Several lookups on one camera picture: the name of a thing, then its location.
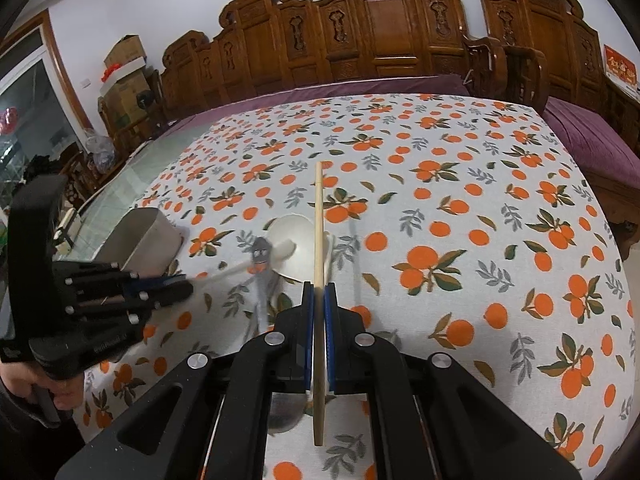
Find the carved wooden armchair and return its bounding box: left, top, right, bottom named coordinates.
left=482, top=0, right=639, bottom=136

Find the carved wooden sofa bench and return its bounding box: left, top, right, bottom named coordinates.
left=150, top=0, right=509, bottom=124

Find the red gift box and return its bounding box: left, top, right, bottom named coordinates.
left=604, top=44, right=637, bottom=86

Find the purple bench cushion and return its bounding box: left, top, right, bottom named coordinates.
left=166, top=74, right=470, bottom=134

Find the glass door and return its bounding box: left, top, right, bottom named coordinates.
left=1, top=10, right=92, bottom=208

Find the large cardboard box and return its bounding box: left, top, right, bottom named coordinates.
left=103, top=70, right=150, bottom=129

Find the purple armchair cushion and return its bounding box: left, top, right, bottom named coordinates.
left=542, top=96, right=640, bottom=188

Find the metal rectangular tray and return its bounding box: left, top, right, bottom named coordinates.
left=93, top=207, right=183, bottom=276

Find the white ceramic soup spoon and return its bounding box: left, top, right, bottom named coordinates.
left=267, top=214, right=316, bottom=283

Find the wooden chair at left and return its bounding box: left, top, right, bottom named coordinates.
left=29, top=148, right=122, bottom=212

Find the light bamboo chopstick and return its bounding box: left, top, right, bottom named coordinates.
left=312, top=162, right=326, bottom=448

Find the person's left hand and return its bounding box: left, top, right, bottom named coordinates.
left=1, top=362, right=85, bottom=411

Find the top cardboard box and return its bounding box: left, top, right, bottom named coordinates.
left=104, top=35, right=146, bottom=68

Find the white plastic spoon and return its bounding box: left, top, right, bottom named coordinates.
left=183, top=237, right=296, bottom=283

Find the orange print tablecloth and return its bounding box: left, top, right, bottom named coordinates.
left=75, top=93, right=636, bottom=479

